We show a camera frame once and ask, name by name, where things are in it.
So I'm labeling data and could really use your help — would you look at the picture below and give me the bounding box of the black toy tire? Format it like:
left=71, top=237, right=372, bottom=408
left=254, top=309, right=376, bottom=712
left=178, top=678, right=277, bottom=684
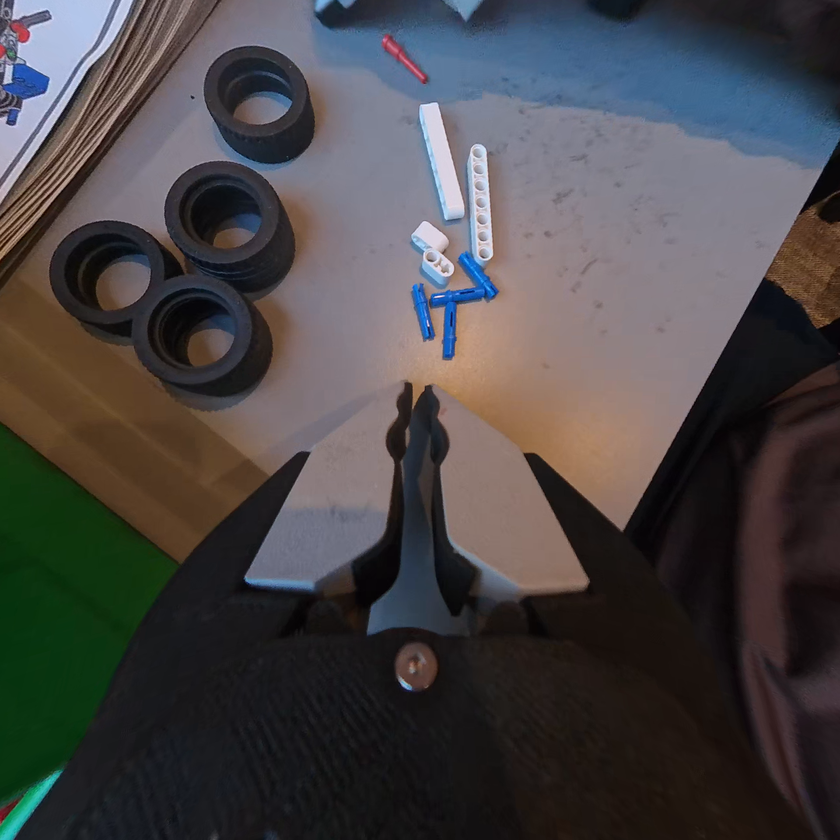
left=131, top=274, right=273, bottom=411
left=203, top=46, right=315, bottom=165
left=164, top=161, right=296, bottom=299
left=49, top=220, right=185, bottom=342

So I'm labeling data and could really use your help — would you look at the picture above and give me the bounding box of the small red toy pin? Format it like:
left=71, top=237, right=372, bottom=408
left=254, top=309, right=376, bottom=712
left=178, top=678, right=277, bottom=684
left=382, top=34, right=429, bottom=85

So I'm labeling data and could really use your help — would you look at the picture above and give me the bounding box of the thin white toy beam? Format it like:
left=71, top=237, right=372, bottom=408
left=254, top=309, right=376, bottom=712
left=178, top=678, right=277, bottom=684
left=419, top=101, right=466, bottom=221

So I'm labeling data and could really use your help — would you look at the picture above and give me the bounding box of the white toy beam with holes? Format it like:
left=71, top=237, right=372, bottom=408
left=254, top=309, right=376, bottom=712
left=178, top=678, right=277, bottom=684
left=467, top=144, right=493, bottom=266

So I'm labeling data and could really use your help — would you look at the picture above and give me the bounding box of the green plastic bin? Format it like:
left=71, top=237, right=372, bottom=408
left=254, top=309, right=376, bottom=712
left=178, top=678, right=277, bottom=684
left=0, top=423, right=181, bottom=821

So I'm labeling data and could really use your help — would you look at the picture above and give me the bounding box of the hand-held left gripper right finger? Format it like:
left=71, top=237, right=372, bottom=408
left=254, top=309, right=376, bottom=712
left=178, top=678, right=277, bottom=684
left=423, top=384, right=589, bottom=618

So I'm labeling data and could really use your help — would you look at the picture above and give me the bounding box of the toy car instruction booklet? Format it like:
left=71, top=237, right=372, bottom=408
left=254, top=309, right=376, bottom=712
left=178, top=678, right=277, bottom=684
left=0, top=0, right=221, bottom=283

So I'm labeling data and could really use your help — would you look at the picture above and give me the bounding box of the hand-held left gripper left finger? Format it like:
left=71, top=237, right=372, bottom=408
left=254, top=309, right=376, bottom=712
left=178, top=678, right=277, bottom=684
left=245, top=381, right=413, bottom=608

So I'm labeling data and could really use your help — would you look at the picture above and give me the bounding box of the person's dark clothing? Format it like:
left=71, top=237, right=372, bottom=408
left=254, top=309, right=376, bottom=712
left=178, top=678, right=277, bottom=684
left=623, top=279, right=840, bottom=840

